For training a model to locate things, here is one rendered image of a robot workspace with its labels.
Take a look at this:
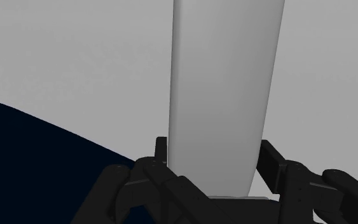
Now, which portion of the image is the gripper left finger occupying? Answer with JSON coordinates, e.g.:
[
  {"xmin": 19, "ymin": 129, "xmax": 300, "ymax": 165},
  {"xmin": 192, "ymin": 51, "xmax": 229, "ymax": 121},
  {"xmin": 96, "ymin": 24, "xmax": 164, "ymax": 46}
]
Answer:
[{"xmin": 70, "ymin": 136, "xmax": 236, "ymax": 224}]

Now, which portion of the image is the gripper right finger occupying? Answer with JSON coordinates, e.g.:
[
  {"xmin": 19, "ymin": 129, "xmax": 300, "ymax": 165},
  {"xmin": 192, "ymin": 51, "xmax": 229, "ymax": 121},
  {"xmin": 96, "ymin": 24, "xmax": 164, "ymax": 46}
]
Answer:
[{"xmin": 255, "ymin": 139, "xmax": 358, "ymax": 224}]

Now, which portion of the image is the tall white cylinder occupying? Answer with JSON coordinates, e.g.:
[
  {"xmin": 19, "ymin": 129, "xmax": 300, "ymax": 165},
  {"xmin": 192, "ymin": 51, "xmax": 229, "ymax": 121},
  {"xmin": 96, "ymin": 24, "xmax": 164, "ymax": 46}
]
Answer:
[{"xmin": 167, "ymin": 0, "xmax": 286, "ymax": 198}]

